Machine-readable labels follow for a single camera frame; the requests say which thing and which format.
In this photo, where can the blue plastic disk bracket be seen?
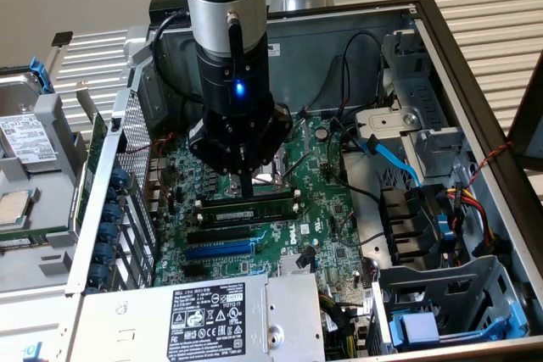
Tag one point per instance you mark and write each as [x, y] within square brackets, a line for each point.
[40, 76]

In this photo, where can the dark side panel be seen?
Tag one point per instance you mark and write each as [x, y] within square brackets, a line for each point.
[528, 124]

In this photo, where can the long black expansion slot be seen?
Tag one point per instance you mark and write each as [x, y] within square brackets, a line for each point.
[218, 235]

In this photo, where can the green motherboard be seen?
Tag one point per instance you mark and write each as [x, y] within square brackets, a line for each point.
[316, 192]

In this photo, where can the blue round card clip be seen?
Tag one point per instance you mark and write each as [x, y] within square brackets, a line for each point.
[113, 212]
[104, 252]
[111, 195]
[98, 274]
[108, 232]
[120, 177]

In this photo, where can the silver power supply unit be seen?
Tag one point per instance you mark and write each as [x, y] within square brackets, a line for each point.
[127, 315]

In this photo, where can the blue plastic clip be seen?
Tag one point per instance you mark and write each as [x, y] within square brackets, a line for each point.
[445, 230]

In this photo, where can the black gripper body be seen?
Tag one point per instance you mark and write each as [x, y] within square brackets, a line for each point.
[235, 103]

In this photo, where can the blue plastic drive caddy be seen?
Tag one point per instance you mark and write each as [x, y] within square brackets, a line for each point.
[418, 328]

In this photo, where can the silver CPU chip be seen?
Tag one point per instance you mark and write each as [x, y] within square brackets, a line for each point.
[15, 209]

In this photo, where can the silver metal disk bay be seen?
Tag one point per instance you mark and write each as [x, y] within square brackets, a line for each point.
[382, 122]

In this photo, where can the grey metal drive cage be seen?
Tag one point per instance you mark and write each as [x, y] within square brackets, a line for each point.
[466, 277]

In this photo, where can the short black expansion slot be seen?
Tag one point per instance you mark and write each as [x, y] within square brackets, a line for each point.
[194, 270]

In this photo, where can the green RAM stick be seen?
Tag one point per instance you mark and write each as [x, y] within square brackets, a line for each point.
[17, 243]
[235, 215]

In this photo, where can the thin metal locking lever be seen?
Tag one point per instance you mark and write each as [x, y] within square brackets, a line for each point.
[300, 124]

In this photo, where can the black box device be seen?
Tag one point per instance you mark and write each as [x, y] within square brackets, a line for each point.
[165, 3]

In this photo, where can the blue expansion slot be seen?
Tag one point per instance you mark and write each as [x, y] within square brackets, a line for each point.
[220, 248]

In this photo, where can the metal rear port block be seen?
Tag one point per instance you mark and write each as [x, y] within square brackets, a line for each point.
[155, 186]

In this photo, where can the silver chipset heatsink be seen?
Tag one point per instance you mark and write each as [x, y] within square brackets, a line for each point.
[288, 266]

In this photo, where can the black plastic fan shroud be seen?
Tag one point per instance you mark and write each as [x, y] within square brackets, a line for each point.
[399, 209]

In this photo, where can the silver hard disk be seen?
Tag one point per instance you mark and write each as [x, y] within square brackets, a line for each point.
[25, 141]

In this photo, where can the grey metal PC case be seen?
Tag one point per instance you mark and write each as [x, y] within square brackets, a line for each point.
[322, 61]

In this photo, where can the small black tab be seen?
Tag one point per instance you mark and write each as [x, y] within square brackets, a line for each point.
[62, 38]

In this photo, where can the round coin cell battery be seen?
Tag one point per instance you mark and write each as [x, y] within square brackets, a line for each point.
[323, 133]

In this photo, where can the white label sticker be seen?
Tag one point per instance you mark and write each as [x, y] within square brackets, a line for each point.
[273, 49]

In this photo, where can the metal CPU socket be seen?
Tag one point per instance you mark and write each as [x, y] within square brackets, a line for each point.
[278, 169]

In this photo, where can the black RAM slot bank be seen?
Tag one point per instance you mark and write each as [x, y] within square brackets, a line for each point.
[271, 220]

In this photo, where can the green graphics card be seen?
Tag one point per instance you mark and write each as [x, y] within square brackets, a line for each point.
[95, 146]

